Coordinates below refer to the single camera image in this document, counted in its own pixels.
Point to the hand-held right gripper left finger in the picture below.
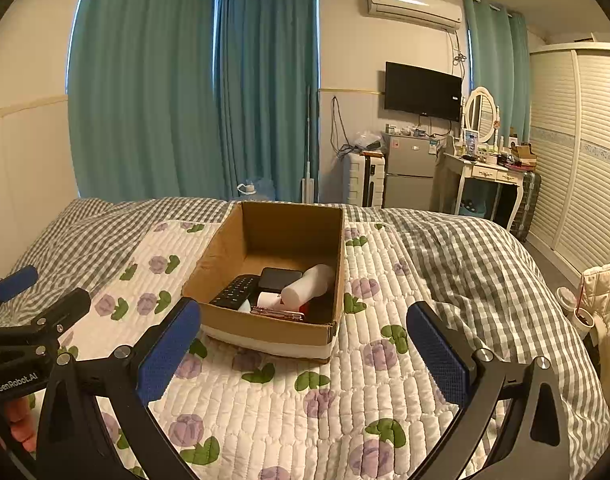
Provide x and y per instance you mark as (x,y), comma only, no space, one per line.
(170,355)

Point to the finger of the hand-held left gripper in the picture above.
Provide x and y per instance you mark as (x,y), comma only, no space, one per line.
(60,310)
(15,282)

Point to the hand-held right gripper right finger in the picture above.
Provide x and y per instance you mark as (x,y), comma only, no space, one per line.
(437,355)

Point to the small white charger cube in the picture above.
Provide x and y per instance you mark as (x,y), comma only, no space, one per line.
(244,306)

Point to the black remote control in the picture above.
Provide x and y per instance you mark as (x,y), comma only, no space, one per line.
(235,290)

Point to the pink case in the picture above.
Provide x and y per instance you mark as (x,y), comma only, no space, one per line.
(280,314)

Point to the black rectangular case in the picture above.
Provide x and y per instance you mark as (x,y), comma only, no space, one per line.
(280,279)

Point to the white hair dryer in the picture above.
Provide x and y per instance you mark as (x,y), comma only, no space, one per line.
(307,285)

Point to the brown cardboard box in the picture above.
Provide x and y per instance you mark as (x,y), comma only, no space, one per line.
(285,225)

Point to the person's left hand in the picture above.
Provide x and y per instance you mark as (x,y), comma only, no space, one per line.
(20,425)

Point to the white floral quilt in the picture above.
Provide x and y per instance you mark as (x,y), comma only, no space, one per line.
(285,400)

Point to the dark grey suitcase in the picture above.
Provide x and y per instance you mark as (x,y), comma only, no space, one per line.
(527,202)

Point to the white quilted jacket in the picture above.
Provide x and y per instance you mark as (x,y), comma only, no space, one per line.
(607,290)

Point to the silver small fridge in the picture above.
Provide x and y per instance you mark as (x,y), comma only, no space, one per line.
(410,175)

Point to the white dressing table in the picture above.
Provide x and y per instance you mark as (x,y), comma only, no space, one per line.
(485,172)

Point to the white plastic drawer unit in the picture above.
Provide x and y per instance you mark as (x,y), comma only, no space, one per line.
(356,180)

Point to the small open cardboard box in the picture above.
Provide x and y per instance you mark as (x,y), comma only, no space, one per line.
(522,151)

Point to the clear plastic bag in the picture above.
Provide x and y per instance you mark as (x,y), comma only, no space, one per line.
(369,140)

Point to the wide teal curtain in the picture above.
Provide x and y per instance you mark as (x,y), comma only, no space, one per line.
(135,85)

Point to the white slatted wardrobe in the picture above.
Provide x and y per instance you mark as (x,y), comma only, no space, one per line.
(580,160)

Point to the white mop pole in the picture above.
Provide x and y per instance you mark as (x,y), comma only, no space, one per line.
(309,150)

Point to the white oval mirror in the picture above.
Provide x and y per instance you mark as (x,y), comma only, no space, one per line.
(480,112)

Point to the narrow teal curtain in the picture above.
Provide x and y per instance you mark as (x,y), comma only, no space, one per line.
(497,60)

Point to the white air conditioner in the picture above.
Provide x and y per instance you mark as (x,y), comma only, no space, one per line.
(412,7)

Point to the black wall television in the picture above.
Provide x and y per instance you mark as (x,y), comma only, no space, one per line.
(422,90)

